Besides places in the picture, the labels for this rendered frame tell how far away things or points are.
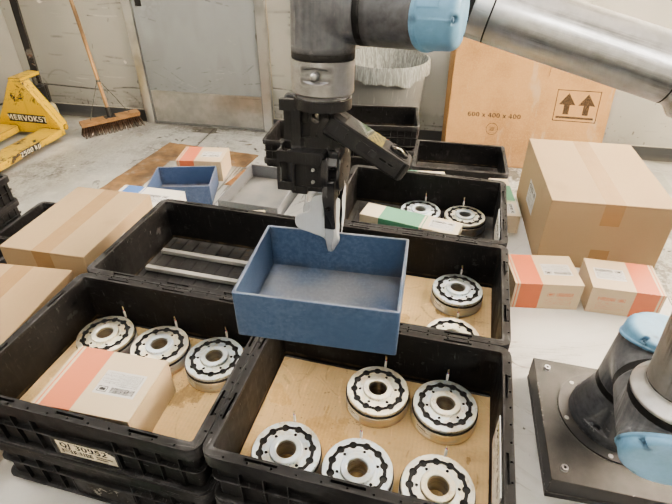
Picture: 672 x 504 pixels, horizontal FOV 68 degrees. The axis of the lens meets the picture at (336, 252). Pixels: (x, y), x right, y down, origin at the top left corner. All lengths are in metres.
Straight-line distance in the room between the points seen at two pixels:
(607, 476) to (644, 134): 3.36
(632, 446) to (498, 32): 0.56
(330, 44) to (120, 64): 3.99
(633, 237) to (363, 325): 1.02
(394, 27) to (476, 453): 0.61
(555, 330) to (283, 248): 0.75
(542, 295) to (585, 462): 0.45
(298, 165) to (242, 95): 3.48
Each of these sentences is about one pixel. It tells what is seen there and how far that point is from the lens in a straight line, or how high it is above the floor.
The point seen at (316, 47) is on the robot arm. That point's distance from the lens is 0.59.
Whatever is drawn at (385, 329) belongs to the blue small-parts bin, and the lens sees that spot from 0.59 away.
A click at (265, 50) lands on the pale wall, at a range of 3.93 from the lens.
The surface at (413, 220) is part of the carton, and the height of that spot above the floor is 0.89.
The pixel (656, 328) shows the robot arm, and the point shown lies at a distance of 0.93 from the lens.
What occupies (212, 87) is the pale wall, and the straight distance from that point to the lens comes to 4.19.
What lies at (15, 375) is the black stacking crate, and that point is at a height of 0.87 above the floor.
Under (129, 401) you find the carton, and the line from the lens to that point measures 0.84.
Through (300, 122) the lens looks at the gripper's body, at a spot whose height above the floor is 1.30.
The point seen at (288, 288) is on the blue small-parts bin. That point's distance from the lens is 0.71.
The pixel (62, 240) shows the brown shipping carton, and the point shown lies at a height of 0.86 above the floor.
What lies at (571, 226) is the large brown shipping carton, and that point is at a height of 0.83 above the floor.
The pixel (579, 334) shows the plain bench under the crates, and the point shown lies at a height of 0.70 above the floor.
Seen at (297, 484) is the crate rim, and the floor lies 0.92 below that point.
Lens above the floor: 1.52
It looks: 35 degrees down
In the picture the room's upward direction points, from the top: straight up
